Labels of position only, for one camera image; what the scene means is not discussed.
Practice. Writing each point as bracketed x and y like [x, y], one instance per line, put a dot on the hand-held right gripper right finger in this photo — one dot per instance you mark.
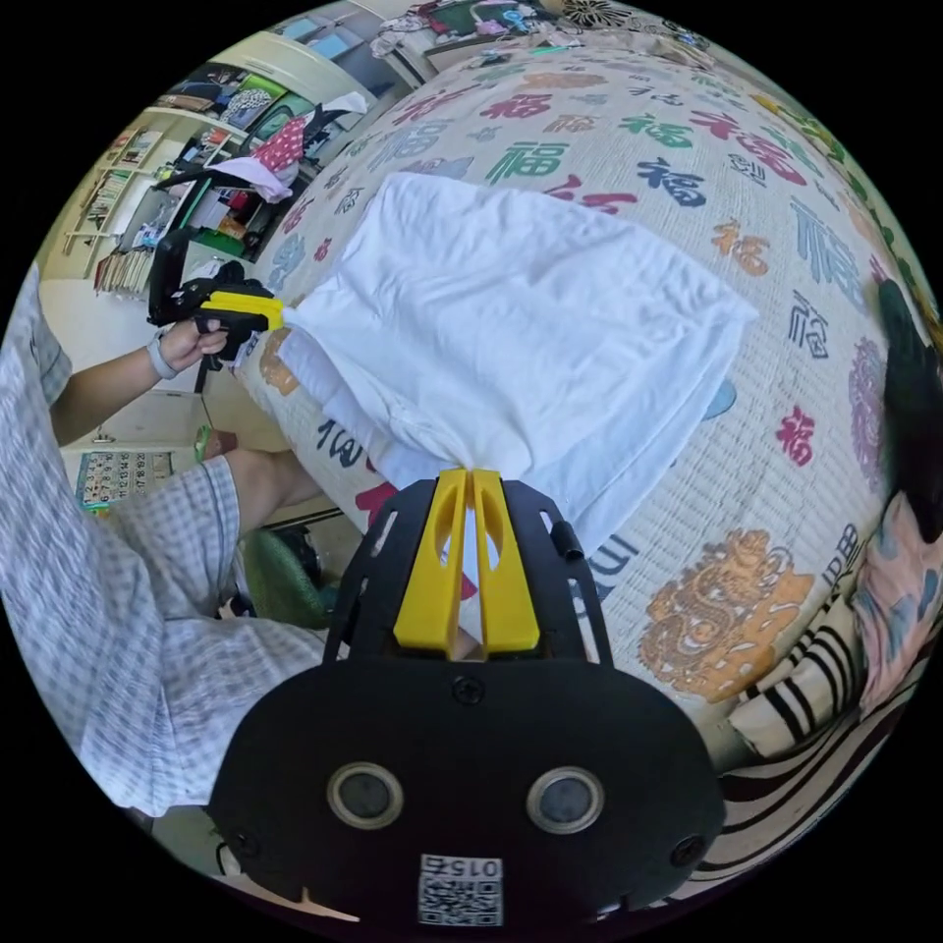
[508, 597]

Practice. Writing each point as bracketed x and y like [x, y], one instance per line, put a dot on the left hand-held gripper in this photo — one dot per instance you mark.
[214, 289]

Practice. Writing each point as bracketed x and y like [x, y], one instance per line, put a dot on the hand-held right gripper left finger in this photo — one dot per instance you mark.
[426, 589]

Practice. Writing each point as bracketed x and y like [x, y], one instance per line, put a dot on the white t-shirt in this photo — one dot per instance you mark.
[508, 324]

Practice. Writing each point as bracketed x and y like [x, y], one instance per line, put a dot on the person's left forearm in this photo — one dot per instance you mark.
[103, 387]

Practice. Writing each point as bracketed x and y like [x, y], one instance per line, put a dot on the person's left hand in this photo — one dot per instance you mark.
[188, 348]

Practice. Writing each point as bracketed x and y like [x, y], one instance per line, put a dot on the green stool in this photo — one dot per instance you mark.
[283, 578]

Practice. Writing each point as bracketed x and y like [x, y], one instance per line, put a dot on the black office chair with clothes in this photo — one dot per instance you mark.
[258, 166]

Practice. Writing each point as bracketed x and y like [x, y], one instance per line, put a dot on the wooden bookshelf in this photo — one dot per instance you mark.
[140, 206]

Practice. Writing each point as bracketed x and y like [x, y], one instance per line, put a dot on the number chart poster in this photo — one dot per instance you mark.
[121, 477]

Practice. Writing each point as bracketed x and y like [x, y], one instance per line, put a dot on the bed with printed woven mat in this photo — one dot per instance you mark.
[737, 457]

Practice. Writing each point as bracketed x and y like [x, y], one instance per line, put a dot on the pale cupboard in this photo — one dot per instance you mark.
[354, 44]

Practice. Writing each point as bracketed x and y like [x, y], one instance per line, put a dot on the person's body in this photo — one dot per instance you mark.
[103, 589]

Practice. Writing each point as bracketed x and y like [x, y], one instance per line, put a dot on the pile of clothes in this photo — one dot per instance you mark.
[884, 575]

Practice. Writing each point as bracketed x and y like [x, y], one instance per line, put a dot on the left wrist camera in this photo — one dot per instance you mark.
[171, 267]

